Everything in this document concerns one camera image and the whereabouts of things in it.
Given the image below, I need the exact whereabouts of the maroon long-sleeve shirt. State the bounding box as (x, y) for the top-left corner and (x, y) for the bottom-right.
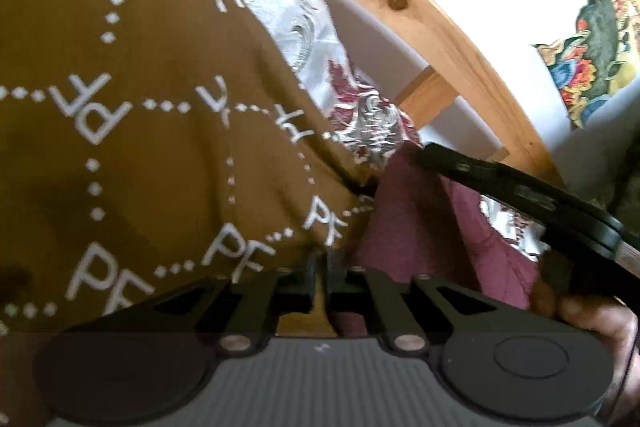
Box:
(345, 142), (538, 310)

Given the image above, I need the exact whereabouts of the person right hand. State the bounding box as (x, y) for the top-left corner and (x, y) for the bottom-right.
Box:
(530, 279), (639, 426)

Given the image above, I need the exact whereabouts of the brown PF patterned blanket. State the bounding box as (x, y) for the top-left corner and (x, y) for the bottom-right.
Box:
(1, 0), (371, 426)

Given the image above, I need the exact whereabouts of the white floral bed sheet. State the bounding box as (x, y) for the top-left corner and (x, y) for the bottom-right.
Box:
(184, 0), (551, 263)

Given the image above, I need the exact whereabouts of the colourful flower wall poster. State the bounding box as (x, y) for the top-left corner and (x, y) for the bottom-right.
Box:
(535, 0), (639, 128)

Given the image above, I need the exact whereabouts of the wooden bed frame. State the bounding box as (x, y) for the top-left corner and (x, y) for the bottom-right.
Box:
(354, 0), (563, 185)

